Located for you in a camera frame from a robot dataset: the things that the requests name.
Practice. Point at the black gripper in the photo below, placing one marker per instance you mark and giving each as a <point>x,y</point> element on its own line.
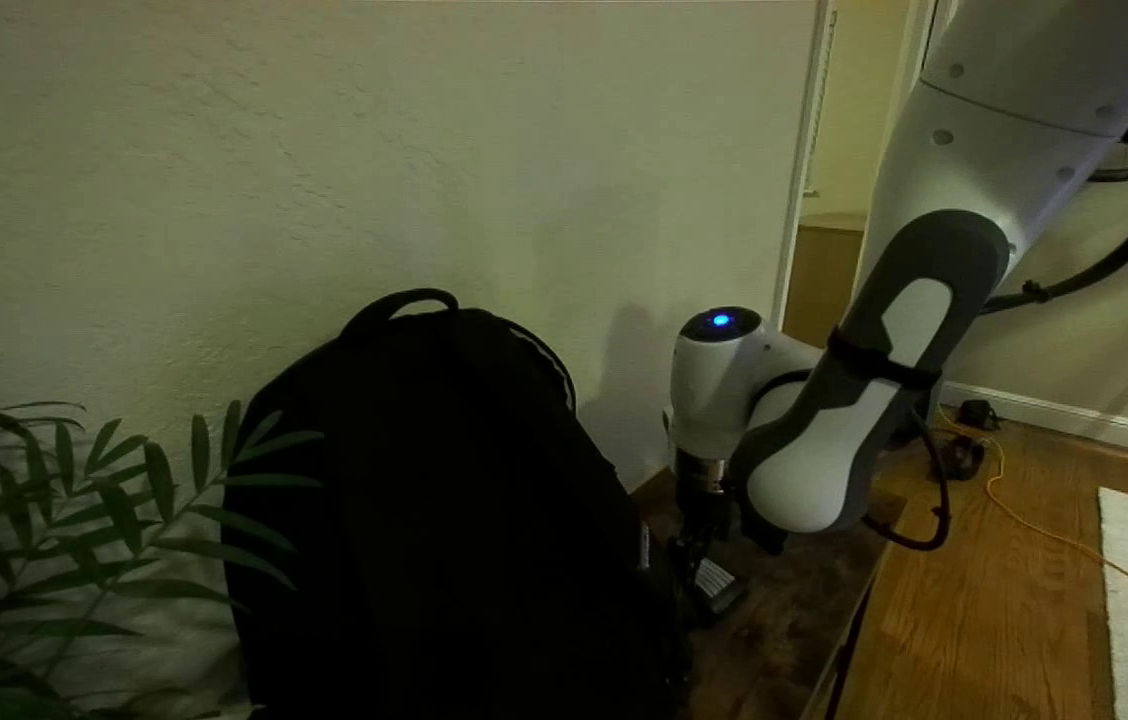
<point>701,492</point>

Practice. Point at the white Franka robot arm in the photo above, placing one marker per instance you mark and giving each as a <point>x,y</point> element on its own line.
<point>990,133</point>

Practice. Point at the black backpack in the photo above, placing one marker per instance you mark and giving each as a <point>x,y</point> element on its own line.
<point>456,532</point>

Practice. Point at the small black floor object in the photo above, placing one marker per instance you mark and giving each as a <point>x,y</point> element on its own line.
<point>964,462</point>

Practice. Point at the black power adapter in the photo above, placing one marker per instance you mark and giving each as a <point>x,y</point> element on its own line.
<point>979,413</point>

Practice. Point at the white baseboard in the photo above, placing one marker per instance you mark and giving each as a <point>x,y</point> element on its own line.
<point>1099,425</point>

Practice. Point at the green palm plant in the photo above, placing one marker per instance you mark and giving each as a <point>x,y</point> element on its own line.
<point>199,462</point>

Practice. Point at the white door frame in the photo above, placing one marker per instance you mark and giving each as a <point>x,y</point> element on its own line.
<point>807,123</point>

